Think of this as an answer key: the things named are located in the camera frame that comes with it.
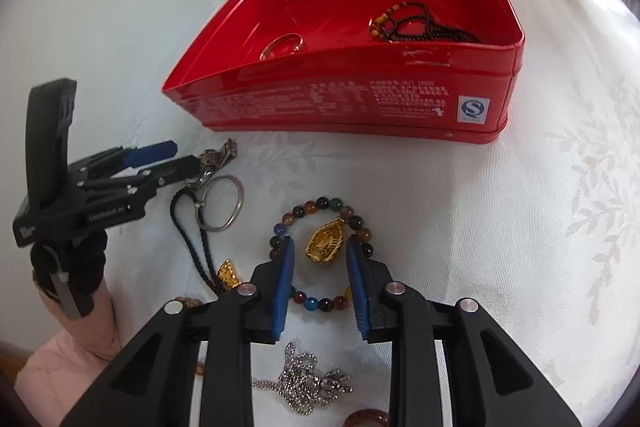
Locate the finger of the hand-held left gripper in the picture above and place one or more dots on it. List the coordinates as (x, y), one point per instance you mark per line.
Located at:
(150, 152)
(175, 169)

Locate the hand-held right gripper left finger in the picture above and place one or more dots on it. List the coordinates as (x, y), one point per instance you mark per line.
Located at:
(282, 292)

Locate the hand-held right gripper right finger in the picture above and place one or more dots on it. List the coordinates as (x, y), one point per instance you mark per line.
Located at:
(357, 292)

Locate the gold pendant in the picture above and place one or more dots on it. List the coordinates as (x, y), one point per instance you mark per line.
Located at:
(324, 242)

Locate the red tin box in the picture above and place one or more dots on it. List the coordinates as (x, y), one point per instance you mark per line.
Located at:
(350, 102)

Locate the person's left forearm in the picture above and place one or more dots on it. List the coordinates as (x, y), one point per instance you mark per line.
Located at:
(65, 357)

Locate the person's left hand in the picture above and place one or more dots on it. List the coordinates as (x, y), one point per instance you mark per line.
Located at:
(85, 262)

